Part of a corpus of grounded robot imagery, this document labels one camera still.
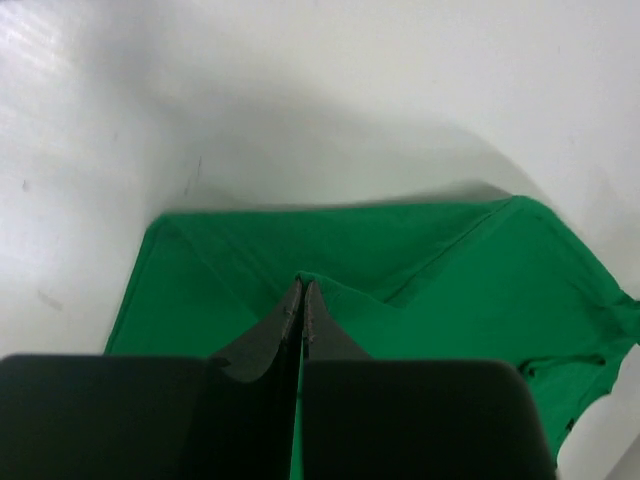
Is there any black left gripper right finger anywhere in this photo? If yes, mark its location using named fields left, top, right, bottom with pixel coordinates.
left=301, top=283, right=555, bottom=479

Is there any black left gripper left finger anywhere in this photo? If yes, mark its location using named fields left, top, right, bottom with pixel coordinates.
left=1, top=281, right=303, bottom=479

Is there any green t shirt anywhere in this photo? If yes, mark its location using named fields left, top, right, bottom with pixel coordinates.
left=105, top=196, right=639, bottom=456

